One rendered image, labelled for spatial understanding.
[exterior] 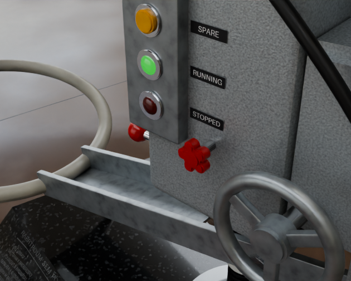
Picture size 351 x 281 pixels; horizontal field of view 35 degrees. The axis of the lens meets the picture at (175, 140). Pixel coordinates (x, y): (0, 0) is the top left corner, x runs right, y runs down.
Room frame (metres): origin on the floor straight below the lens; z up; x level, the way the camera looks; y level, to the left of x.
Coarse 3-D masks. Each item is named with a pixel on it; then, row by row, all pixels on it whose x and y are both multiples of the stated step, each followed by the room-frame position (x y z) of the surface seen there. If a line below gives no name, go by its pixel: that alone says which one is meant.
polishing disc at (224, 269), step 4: (216, 268) 0.70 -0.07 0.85; (220, 268) 0.70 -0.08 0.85; (224, 268) 0.70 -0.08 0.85; (204, 272) 0.70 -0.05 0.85; (208, 272) 0.70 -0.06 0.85; (212, 272) 0.70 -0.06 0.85; (216, 272) 0.70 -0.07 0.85; (220, 272) 0.70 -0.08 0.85; (224, 272) 0.70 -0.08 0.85; (200, 276) 0.69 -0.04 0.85; (204, 276) 0.69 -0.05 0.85; (208, 276) 0.69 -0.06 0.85; (212, 276) 0.69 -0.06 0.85; (216, 276) 0.69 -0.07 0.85; (220, 276) 0.69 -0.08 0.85; (224, 276) 0.69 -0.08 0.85; (196, 280) 0.68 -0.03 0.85; (200, 280) 0.68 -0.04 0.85; (204, 280) 0.68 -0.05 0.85; (208, 280) 0.68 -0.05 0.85; (212, 280) 0.68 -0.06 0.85; (216, 280) 0.68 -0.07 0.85; (220, 280) 0.68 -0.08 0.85; (224, 280) 0.68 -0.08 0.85
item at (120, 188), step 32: (96, 160) 0.91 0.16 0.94; (128, 160) 0.85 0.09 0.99; (64, 192) 0.80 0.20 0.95; (96, 192) 0.74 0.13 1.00; (128, 192) 0.79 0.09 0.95; (160, 192) 0.78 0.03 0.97; (128, 224) 0.69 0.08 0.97; (160, 224) 0.64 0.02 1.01; (192, 224) 0.60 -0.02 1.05; (224, 256) 0.57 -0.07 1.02; (256, 256) 0.52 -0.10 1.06
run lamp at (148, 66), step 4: (144, 56) 0.56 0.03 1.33; (148, 56) 0.56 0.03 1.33; (144, 60) 0.56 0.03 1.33; (148, 60) 0.55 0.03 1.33; (152, 60) 0.55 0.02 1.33; (144, 64) 0.56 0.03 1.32; (148, 64) 0.55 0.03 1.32; (152, 64) 0.55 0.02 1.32; (144, 68) 0.56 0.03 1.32; (148, 68) 0.55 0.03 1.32; (152, 68) 0.55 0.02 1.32; (148, 72) 0.55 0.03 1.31; (152, 72) 0.55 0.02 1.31
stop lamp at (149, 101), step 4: (144, 100) 0.56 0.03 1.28; (148, 100) 0.56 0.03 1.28; (152, 100) 0.55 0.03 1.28; (144, 104) 0.56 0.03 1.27; (148, 104) 0.55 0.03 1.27; (152, 104) 0.55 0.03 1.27; (144, 108) 0.56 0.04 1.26; (148, 108) 0.55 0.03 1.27; (152, 108) 0.55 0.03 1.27; (156, 108) 0.55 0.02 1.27; (148, 112) 0.55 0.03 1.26; (152, 112) 0.55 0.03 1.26; (156, 112) 0.55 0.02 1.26
